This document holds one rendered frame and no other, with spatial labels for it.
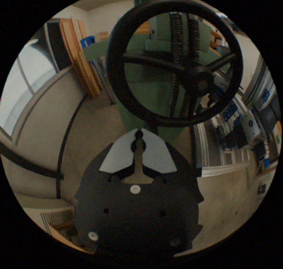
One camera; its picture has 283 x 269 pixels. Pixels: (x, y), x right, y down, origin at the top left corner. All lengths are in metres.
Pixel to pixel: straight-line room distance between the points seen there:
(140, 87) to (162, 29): 0.24
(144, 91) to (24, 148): 1.27
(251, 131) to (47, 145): 1.76
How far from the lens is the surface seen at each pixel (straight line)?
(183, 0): 0.15
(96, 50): 0.33
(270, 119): 0.64
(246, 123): 0.54
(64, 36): 1.93
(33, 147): 1.25
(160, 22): 0.22
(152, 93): 0.36
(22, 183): 1.29
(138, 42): 0.30
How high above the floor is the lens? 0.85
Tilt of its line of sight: 57 degrees down
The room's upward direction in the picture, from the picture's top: 6 degrees counter-clockwise
